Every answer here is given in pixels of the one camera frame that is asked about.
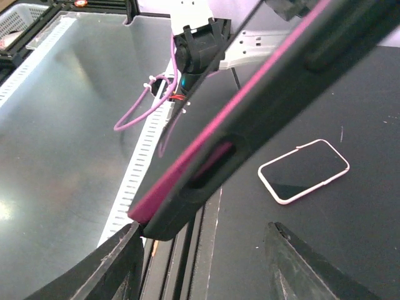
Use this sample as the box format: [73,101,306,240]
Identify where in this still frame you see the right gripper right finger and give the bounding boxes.
[265,222,379,299]

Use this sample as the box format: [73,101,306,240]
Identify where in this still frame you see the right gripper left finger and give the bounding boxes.
[27,222,144,299]

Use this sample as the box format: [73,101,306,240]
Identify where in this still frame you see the black phone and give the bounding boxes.
[127,1,399,241]

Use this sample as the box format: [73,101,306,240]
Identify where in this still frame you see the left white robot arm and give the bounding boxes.
[170,1,289,95]

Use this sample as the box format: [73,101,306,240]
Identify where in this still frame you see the white plastic basket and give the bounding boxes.
[1,3,48,38]

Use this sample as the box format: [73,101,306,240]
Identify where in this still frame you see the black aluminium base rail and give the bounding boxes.
[139,194,221,300]

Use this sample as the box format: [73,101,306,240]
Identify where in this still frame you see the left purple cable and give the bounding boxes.
[112,37,219,159]

